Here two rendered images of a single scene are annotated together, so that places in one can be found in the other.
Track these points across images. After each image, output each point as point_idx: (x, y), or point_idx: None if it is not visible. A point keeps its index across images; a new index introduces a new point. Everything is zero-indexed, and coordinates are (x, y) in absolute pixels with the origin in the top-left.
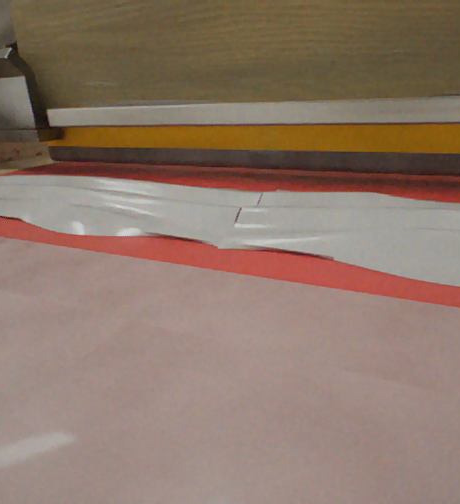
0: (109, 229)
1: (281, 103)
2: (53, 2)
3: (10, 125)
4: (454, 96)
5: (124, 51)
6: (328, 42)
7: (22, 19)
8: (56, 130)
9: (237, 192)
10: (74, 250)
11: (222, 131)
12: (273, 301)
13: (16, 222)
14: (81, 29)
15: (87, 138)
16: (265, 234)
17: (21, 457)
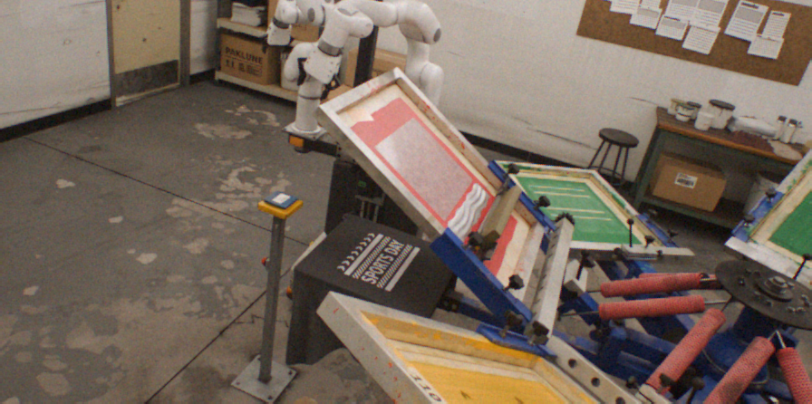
0: (467, 197)
1: (488, 212)
2: (513, 188)
3: (497, 192)
4: (484, 221)
5: (504, 198)
6: (496, 213)
7: (513, 187)
8: None
9: (474, 208)
10: (463, 193)
11: None
12: (455, 199)
13: (470, 191)
14: (508, 193)
15: None
16: (464, 205)
17: (445, 185)
